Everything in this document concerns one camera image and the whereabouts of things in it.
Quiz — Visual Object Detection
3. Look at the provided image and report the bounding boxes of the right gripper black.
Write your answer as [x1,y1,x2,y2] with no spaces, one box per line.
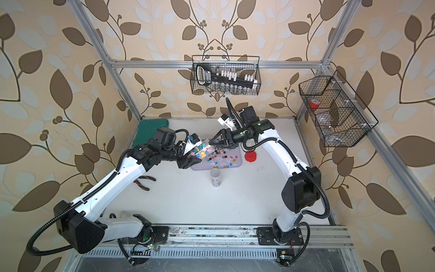
[210,127,249,149]

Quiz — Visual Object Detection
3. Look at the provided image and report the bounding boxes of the red jar lid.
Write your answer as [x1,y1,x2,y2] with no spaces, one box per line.
[244,150,257,163]

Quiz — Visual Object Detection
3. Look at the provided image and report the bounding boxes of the clear jar colourful candies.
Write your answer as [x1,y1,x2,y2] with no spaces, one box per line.
[188,139,214,160]

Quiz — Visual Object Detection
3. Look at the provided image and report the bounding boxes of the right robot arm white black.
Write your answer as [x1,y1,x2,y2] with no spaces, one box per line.
[210,115,330,245]

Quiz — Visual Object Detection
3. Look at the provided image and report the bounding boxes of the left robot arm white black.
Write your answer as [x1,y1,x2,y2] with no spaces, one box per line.
[26,145,201,256]

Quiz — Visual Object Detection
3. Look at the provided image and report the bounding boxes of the clear jar dark beads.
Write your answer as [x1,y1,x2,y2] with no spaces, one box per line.
[210,168,222,188]

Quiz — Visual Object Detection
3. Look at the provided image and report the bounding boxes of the lilac plastic tray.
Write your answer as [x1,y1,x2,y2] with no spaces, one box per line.
[191,148,243,171]

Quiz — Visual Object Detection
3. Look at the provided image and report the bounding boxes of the pile of lollipops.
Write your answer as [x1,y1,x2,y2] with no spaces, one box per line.
[203,148,242,169]

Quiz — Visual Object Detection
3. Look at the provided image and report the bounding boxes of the orange black pliers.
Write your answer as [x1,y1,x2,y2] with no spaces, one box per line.
[134,176,156,192]

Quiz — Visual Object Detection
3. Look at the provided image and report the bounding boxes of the green plastic tool case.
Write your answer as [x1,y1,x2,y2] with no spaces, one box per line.
[132,119,169,147]

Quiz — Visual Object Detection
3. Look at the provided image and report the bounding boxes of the red item in basket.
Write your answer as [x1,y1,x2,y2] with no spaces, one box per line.
[309,99,321,109]

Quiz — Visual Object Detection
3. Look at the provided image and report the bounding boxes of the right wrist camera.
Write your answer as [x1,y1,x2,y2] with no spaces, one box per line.
[218,114,238,131]

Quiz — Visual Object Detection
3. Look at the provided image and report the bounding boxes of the black wire basket centre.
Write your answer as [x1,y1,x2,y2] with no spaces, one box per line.
[190,54,261,96]

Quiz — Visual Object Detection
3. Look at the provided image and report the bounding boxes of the black wire basket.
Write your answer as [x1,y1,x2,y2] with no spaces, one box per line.
[190,54,261,96]
[299,70,379,147]

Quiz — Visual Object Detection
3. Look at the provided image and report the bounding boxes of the black socket set rail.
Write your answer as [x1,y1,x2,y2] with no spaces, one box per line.
[194,63,260,88]

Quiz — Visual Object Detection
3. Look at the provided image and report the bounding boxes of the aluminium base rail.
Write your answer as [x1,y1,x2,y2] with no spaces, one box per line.
[152,224,354,249]

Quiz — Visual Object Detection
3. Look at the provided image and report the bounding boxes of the black wire basket right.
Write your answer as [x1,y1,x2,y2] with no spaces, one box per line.
[299,70,379,147]

